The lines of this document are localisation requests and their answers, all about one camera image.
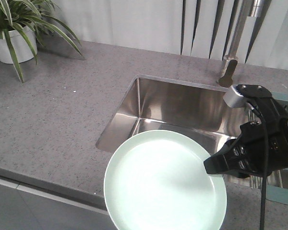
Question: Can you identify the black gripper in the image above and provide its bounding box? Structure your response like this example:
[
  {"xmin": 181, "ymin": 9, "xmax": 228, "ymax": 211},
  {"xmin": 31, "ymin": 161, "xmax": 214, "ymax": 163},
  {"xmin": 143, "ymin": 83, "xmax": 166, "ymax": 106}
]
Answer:
[{"xmin": 203, "ymin": 117, "xmax": 288, "ymax": 179}]

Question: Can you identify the pale green round plate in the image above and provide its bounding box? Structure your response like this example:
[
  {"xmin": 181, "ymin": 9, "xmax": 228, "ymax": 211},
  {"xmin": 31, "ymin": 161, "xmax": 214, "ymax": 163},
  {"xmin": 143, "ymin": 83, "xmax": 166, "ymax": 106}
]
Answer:
[{"xmin": 104, "ymin": 130, "xmax": 227, "ymax": 230}]

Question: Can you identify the steel dish drying rack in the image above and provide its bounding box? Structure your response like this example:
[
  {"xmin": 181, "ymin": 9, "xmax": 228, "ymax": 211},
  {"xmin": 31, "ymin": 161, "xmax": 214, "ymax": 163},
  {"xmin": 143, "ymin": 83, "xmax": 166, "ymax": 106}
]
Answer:
[{"xmin": 223, "ymin": 91, "xmax": 288, "ymax": 208}]

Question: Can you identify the stainless steel sink basin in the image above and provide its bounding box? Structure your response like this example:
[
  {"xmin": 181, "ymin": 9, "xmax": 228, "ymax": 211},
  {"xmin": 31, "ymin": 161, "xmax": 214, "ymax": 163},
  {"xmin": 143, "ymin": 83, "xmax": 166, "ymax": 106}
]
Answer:
[{"xmin": 96, "ymin": 75, "xmax": 250, "ymax": 154}]

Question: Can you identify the white pleated curtain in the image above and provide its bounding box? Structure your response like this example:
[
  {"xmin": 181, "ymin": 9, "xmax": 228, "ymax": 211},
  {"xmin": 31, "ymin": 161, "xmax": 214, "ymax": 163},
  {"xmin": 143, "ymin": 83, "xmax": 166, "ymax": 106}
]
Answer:
[{"xmin": 55, "ymin": 0, "xmax": 288, "ymax": 70}]

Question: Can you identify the chrome kitchen faucet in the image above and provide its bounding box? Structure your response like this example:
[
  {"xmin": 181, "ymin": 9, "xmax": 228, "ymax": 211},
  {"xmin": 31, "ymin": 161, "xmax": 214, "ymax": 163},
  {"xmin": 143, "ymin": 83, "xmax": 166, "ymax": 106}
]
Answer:
[{"xmin": 217, "ymin": 0, "xmax": 271, "ymax": 87}]

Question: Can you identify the green striped spider plant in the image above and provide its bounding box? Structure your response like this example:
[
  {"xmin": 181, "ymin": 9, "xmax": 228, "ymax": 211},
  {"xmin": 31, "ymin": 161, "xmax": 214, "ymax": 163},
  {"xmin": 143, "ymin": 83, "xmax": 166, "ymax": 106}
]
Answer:
[{"xmin": 0, "ymin": 0, "xmax": 80, "ymax": 82}]

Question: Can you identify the white plant pot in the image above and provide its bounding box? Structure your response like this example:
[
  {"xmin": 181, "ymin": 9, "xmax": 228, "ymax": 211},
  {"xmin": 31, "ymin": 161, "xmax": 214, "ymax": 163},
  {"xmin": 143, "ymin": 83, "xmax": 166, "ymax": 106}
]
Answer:
[{"xmin": 0, "ymin": 26, "xmax": 37, "ymax": 64}]

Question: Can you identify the black camera cable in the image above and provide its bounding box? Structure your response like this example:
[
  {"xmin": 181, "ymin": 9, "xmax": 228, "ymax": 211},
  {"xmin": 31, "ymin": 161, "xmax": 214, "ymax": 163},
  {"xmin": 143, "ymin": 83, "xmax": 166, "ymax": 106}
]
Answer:
[{"xmin": 246, "ymin": 102, "xmax": 271, "ymax": 230}]

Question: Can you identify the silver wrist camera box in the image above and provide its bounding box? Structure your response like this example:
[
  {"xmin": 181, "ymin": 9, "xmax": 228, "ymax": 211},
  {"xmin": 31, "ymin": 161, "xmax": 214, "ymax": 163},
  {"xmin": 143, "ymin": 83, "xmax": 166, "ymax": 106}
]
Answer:
[{"xmin": 223, "ymin": 85, "xmax": 245, "ymax": 108}]

